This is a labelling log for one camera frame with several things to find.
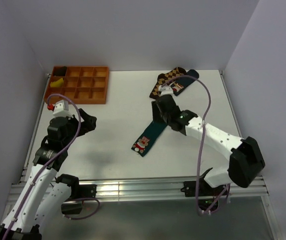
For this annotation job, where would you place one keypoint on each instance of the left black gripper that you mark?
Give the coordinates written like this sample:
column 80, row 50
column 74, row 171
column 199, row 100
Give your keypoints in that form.
column 89, row 123

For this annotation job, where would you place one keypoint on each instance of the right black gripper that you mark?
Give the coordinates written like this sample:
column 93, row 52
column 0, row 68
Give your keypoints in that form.
column 155, row 111

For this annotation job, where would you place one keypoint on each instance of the green reindeer sock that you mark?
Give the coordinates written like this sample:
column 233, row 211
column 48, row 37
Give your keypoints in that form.
column 147, row 139

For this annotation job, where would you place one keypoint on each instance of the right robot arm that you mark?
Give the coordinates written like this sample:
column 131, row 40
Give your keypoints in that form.
column 243, row 159

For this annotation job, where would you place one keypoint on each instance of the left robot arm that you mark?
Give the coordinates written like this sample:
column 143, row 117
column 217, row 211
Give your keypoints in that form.
column 45, row 192

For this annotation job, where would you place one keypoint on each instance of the brown argyle sock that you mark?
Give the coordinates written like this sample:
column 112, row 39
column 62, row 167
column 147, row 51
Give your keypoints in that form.
column 163, row 78

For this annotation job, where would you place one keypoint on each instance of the navy snowman sock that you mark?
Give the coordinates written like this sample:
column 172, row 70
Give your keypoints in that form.
column 181, row 84

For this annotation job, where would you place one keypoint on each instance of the orange compartment tray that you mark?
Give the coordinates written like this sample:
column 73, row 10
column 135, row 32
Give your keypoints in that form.
column 82, row 84

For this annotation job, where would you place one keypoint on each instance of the rolled yellow sock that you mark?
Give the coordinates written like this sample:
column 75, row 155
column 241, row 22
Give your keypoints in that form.
column 57, row 83

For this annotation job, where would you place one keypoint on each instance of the rolled black sock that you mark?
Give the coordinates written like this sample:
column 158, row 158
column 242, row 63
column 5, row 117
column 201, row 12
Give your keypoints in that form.
column 59, row 71

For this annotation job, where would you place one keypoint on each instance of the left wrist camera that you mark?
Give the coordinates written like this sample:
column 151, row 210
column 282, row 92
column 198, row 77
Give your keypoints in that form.
column 60, row 109

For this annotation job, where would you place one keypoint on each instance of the aluminium front rail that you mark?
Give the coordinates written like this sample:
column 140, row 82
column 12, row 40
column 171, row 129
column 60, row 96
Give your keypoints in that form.
column 166, row 188

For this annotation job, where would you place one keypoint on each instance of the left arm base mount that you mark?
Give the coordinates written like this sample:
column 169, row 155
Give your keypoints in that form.
column 75, row 203

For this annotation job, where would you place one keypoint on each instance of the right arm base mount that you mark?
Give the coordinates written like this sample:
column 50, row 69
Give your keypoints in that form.
column 189, row 190

